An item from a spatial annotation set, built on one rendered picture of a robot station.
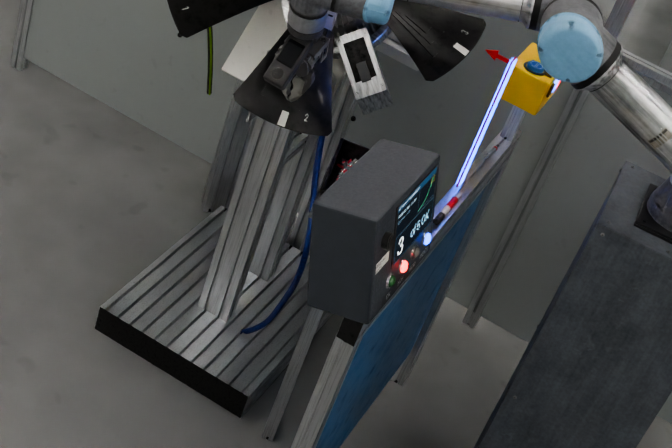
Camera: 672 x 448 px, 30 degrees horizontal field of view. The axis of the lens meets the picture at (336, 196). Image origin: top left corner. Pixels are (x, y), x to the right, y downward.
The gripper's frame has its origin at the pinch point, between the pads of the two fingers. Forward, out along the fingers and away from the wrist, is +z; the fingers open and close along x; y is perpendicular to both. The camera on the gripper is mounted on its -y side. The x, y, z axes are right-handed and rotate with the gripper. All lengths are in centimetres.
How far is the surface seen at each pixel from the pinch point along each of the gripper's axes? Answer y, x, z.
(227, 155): 51, 40, 97
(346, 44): 22.2, -1.2, 1.1
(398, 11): 24.0, -10.3, -12.9
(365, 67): 20.0, -7.5, 2.4
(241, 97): -3.9, 8.8, 2.3
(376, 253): -51, -42, -38
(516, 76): 44, -35, 7
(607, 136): 82, -56, 48
